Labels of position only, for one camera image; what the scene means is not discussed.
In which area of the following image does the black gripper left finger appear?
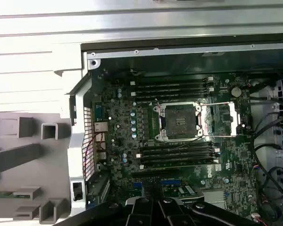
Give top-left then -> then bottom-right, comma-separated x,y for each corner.
68,197 -> 158,226

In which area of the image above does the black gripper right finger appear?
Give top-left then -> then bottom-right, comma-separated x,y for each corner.
158,197 -> 260,226

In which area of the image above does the metal socket cover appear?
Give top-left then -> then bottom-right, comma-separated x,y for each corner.
199,100 -> 241,137

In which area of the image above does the CPU socket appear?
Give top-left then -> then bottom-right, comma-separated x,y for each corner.
153,102 -> 202,142

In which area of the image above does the black graphics card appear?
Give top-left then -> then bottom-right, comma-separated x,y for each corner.
131,168 -> 180,180

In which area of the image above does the silver finned heat sink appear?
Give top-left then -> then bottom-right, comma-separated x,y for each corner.
201,190 -> 227,205

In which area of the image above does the black PC case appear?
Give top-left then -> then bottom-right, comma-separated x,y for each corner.
66,32 -> 283,226

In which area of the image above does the green motherboard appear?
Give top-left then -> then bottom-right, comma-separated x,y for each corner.
92,68 -> 259,212

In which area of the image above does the silver coin battery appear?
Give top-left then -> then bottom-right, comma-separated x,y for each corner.
230,86 -> 242,97

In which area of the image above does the grey parts rack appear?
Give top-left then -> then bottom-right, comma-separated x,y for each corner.
0,112 -> 73,226

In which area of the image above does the black cable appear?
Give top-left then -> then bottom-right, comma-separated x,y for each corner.
251,110 -> 283,222

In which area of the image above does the black wire with red lead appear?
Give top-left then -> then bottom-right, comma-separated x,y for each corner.
246,79 -> 262,90

